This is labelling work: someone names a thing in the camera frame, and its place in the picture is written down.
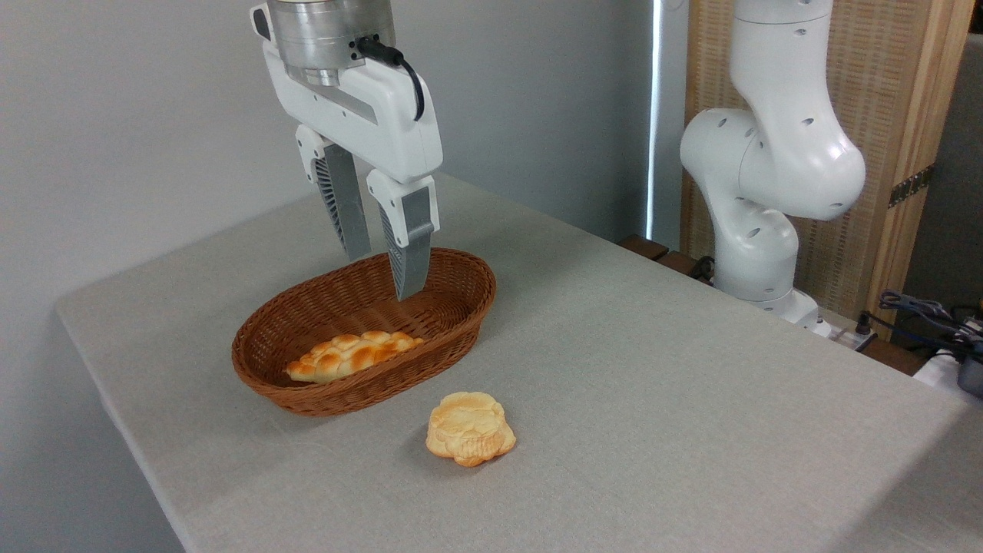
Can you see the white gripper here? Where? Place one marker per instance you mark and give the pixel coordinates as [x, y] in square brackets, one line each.
[384, 115]

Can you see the round golden bread bun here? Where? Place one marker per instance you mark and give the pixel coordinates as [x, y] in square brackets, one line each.
[468, 430]

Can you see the brown wicker oval basket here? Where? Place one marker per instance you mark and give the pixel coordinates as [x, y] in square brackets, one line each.
[453, 315]

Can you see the braided golden bread loaf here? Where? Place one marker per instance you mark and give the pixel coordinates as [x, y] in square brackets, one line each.
[349, 355]

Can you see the dark brown wooden slats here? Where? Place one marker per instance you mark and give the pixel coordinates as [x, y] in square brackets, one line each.
[653, 250]

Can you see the grey tablecloth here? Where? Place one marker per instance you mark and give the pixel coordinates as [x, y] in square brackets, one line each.
[653, 399]

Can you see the brass hinge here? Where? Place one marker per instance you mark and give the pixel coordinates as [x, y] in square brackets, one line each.
[911, 186]

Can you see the dark grey device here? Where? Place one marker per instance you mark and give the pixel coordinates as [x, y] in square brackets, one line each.
[971, 376]

